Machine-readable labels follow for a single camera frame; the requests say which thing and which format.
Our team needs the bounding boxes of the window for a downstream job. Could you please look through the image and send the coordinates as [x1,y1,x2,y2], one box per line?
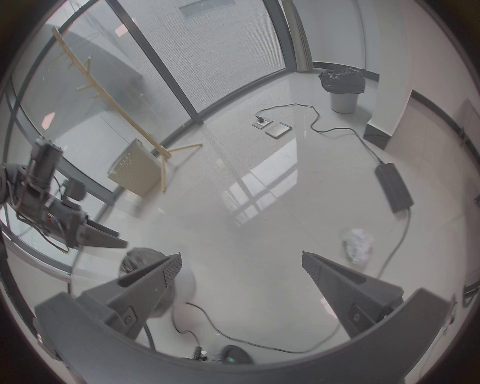
[0,0,301,284]

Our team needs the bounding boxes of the cream perforated plastic basket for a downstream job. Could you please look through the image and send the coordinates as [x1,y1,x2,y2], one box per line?
[107,138,163,197]

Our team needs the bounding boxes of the black power adapter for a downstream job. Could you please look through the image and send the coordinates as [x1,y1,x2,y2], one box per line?
[375,162,414,214]

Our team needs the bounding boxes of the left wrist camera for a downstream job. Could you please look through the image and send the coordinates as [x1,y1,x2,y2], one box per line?
[61,181,86,206]

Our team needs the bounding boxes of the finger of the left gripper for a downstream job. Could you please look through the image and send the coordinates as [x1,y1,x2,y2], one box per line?
[80,230,128,249]
[86,218,120,238]

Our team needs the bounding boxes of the black cable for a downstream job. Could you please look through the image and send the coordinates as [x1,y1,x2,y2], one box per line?
[170,208,412,355]
[255,104,385,164]

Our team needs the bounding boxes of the black plastic bag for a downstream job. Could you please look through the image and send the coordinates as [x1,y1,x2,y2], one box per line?
[119,247,178,319]
[319,67,366,94]

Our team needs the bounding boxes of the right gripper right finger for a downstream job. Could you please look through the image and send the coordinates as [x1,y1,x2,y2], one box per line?
[302,251,405,339]

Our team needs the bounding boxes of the white paper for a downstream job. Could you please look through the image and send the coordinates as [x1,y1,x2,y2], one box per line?
[339,228,376,268]

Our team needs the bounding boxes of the wooden coat rack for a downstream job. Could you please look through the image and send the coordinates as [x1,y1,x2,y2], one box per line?
[50,26,204,194]

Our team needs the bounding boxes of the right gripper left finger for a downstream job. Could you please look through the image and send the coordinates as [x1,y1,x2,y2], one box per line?
[77,252,184,340]

